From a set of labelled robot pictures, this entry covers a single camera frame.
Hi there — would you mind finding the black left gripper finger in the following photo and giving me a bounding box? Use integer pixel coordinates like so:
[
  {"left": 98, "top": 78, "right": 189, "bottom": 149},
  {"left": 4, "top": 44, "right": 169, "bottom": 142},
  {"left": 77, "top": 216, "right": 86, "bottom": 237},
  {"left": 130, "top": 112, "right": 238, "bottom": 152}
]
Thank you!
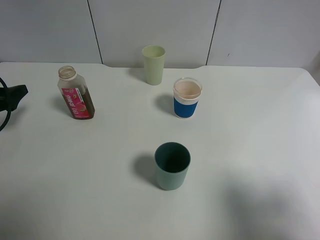
[{"left": 0, "top": 85, "right": 28, "bottom": 112}]

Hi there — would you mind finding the tea bottle with pink label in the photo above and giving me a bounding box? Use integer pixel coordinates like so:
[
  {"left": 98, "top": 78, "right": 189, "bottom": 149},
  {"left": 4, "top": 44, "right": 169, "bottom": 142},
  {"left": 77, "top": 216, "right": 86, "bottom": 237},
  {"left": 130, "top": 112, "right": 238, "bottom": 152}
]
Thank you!
[{"left": 57, "top": 65, "right": 95, "bottom": 120}]

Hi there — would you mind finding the light green tall cup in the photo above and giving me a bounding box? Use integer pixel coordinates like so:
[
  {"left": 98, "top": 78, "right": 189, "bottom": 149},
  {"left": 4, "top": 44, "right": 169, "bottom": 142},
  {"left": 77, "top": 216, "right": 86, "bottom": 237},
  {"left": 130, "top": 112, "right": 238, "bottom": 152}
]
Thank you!
[{"left": 142, "top": 45, "right": 166, "bottom": 86}]

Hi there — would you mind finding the dark green cup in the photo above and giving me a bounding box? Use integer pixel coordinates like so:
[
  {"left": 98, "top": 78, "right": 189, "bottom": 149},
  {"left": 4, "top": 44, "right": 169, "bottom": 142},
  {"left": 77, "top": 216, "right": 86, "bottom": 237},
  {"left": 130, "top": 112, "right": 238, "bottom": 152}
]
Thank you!
[{"left": 154, "top": 142, "right": 191, "bottom": 191}]

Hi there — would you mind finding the glass cup with blue sleeve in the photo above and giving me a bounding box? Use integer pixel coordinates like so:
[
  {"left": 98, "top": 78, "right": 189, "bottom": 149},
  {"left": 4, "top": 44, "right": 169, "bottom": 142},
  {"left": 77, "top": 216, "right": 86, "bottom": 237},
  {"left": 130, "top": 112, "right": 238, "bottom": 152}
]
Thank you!
[{"left": 173, "top": 77, "right": 203, "bottom": 119}]

